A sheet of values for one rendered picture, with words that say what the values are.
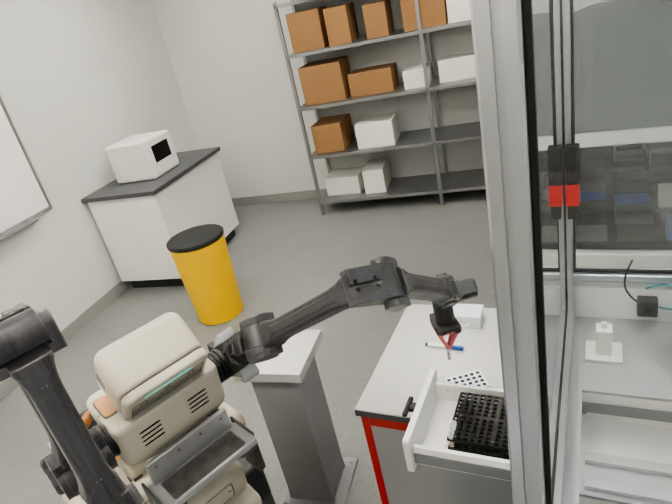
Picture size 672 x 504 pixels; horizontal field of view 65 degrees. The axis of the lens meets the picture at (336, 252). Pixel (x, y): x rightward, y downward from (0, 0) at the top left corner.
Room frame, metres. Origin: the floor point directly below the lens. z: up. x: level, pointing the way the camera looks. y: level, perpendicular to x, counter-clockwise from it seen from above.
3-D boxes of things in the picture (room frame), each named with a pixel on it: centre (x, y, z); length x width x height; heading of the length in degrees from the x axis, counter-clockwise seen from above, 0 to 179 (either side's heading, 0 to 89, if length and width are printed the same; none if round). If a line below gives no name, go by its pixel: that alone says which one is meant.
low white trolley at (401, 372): (1.46, -0.35, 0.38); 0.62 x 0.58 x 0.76; 151
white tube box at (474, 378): (1.30, -0.31, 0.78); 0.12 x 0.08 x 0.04; 92
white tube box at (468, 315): (1.66, -0.42, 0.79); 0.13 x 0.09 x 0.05; 62
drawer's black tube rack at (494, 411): (1.02, -0.31, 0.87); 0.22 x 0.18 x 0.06; 61
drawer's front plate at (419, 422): (1.11, -0.13, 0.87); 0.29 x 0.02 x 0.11; 151
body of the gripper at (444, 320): (1.27, -0.26, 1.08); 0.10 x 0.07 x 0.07; 3
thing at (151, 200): (4.70, 1.40, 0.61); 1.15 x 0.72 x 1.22; 159
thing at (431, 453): (1.01, -0.32, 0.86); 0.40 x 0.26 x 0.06; 61
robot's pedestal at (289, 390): (1.75, 0.31, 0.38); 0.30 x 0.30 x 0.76; 69
